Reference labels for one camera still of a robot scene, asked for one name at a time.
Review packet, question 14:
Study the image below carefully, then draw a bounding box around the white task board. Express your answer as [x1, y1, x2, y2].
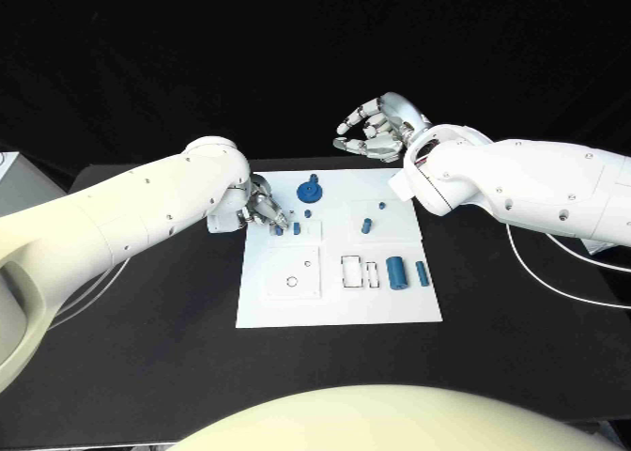
[234, 167, 445, 329]

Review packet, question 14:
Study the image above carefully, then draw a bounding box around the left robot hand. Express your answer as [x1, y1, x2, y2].
[236, 174, 291, 229]

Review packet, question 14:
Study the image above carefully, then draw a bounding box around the grey box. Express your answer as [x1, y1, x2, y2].
[0, 150, 69, 220]

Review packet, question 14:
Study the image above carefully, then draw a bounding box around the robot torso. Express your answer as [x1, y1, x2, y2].
[167, 383, 626, 451]

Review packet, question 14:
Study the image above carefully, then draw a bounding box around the large blue cylinder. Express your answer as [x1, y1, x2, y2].
[384, 256, 412, 291]

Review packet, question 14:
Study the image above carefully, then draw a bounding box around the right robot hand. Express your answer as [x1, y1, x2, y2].
[331, 91, 433, 164]

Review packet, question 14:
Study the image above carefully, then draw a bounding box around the white cable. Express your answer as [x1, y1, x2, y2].
[505, 223, 631, 311]
[47, 257, 132, 329]
[544, 232, 631, 275]

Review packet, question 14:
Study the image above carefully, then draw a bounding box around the blue gear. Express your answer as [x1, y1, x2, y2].
[295, 173, 325, 205]

